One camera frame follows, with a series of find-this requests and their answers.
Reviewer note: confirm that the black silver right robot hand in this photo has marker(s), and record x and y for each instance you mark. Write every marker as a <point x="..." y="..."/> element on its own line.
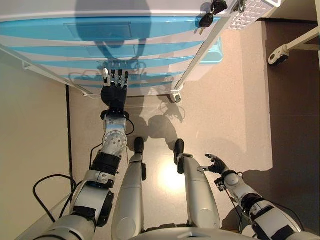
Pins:
<point x="217" y="167"/>

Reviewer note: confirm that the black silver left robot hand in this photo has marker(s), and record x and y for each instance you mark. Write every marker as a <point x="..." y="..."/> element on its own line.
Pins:
<point x="113" y="96"/>

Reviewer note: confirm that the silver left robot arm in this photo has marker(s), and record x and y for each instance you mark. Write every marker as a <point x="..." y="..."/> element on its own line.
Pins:
<point x="113" y="140"/>

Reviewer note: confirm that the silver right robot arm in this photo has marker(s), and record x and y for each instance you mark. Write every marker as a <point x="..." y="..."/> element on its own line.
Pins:
<point x="235" y="180"/>

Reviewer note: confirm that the white medical cart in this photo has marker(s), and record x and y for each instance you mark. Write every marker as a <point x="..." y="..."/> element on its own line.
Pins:
<point x="125" y="7"/>

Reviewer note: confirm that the light blue side bin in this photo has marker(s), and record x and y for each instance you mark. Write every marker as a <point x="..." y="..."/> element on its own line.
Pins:
<point x="213" y="55"/>

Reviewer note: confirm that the black head key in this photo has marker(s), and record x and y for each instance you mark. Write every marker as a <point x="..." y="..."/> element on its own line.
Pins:
<point x="219" y="6"/>
<point x="207" y="20"/>

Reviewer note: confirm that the bed caster wheel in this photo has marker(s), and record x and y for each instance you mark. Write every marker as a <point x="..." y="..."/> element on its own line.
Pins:
<point x="276" y="58"/>

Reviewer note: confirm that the white perforated side panel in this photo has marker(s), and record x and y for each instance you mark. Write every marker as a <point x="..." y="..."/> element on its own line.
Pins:
<point x="245" y="17"/>

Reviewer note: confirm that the metal cart lock latch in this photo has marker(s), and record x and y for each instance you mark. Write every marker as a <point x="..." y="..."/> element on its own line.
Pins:
<point x="240" y="5"/>

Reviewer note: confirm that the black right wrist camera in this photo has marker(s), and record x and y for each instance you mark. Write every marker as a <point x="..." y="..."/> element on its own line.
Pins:
<point x="220" y="185"/>

